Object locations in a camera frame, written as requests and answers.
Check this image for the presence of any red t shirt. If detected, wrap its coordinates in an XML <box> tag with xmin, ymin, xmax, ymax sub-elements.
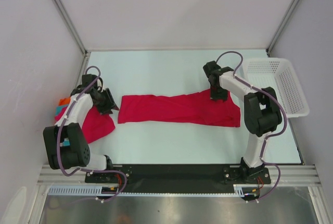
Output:
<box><xmin>54</xmin><ymin>104</ymin><xmax>116</xmax><ymax>144</ymax></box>
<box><xmin>118</xmin><ymin>90</ymin><xmax>241</xmax><ymax>128</ymax></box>

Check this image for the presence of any white perforated plastic basket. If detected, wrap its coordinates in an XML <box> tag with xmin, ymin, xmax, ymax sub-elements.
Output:
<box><xmin>242</xmin><ymin>58</ymin><xmax>310</xmax><ymax>118</ymax></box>

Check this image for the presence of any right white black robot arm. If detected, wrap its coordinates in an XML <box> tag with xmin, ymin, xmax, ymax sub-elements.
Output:
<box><xmin>203</xmin><ymin>61</ymin><xmax>282</xmax><ymax>183</ymax></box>

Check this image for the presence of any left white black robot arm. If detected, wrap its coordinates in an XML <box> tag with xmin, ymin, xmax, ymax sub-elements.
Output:
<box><xmin>43</xmin><ymin>74</ymin><xmax>119</xmax><ymax>182</ymax></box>

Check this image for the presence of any folded red t shirt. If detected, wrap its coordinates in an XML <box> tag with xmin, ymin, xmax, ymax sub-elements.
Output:
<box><xmin>54</xmin><ymin>104</ymin><xmax>116</xmax><ymax>144</ymax></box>

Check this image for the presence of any orange t shirt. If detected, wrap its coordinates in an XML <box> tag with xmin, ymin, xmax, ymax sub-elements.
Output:
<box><xmin>58</xmin><ymin>97</ymin><xmax>71</xmax><ymax>106</ymax></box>

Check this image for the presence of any teal t shirt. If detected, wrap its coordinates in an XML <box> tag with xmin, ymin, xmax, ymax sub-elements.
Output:
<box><xmin>55</xmin><ymin>105</ymin><xmax>68</xmax><ymax>116</ymax></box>

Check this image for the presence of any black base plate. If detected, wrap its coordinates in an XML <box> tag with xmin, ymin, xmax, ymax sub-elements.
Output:
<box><xmin>85</xmin><ymin>164</ymin><xmax>271</xmax><ymax>194</ymax></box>

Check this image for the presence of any left slotted cable duct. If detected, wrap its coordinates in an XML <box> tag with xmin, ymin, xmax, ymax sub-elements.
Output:
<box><xmin>48</xmin><ymin>185</ymin><xmax>119</xmax><ymax>196</ymax></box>

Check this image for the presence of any slotted cable duct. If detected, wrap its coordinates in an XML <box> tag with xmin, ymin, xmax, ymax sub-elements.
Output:
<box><xmin>233</xmin><ymin>184</ymin><xmax>260</xmax><ymax>198</ymax></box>
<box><xmin>48</xmin><ymin>185</ymin><xmax>119</xmax><ymax>196</ymax></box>

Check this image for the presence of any right slotted cable duct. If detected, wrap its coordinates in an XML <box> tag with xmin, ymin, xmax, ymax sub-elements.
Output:
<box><xmin>233</xmin><ymin>184</ymin><xmax>260</xmax><ymax>198</ymax></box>

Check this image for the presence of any aluminium frame rail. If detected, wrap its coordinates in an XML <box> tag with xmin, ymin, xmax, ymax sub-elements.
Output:
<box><xmin>278</xmin><ymin>165</ymin><xmax>322</xmax><ymax>187</ymax></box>

